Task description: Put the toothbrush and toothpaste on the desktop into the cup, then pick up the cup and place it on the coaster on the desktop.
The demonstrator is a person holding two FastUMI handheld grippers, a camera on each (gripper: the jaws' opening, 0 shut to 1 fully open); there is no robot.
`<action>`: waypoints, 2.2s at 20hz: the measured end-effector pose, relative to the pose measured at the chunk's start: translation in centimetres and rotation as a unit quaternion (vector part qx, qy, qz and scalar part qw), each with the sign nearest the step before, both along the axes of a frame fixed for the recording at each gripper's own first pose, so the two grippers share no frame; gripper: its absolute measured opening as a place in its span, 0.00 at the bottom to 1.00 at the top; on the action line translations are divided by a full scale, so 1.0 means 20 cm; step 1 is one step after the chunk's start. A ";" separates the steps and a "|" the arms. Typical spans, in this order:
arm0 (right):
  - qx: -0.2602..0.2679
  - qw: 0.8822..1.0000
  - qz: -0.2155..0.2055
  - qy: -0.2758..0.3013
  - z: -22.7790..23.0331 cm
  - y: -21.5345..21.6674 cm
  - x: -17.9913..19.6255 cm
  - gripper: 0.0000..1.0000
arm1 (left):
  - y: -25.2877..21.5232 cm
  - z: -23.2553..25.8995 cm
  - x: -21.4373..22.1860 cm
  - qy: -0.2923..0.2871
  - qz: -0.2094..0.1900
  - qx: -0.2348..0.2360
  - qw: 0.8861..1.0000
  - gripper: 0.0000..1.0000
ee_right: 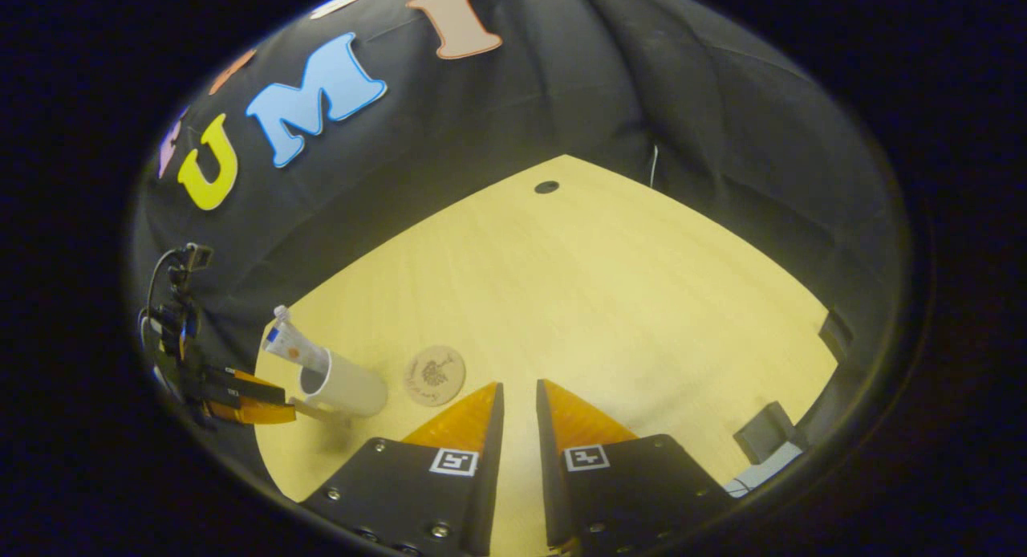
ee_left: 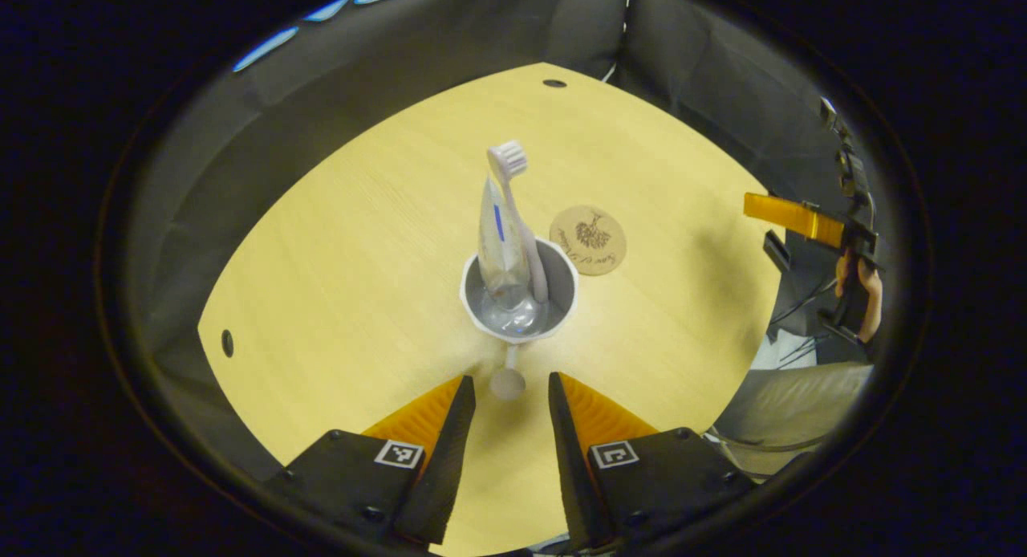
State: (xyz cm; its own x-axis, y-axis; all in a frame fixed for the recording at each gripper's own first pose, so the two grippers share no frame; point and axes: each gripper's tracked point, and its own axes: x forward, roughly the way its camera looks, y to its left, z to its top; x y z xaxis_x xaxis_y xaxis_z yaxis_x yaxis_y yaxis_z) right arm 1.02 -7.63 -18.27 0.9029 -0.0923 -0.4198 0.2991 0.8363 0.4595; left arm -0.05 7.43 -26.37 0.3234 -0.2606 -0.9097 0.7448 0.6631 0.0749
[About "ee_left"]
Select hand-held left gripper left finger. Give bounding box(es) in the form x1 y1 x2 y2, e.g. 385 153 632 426
265 374 477 546

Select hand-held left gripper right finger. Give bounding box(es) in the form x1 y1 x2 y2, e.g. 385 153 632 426
548 372 759 551

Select white cup with wooden handle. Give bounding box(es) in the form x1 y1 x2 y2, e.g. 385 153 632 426
460 238 579 401

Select round cork coaster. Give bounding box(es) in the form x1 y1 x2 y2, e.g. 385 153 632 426
550 205 627 277

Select clear toothpaste tube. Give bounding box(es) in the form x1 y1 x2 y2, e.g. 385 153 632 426
477 176 540 337

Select white toothbrush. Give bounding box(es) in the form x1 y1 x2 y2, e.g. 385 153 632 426
486 140 550 304

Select wooden desktop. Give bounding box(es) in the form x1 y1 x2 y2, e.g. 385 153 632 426
197 62 787 557

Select person's grey trousers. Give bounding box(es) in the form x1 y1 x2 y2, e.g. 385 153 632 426
712 363 875 476

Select black cables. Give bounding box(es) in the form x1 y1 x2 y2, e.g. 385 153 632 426
770 276 839 365

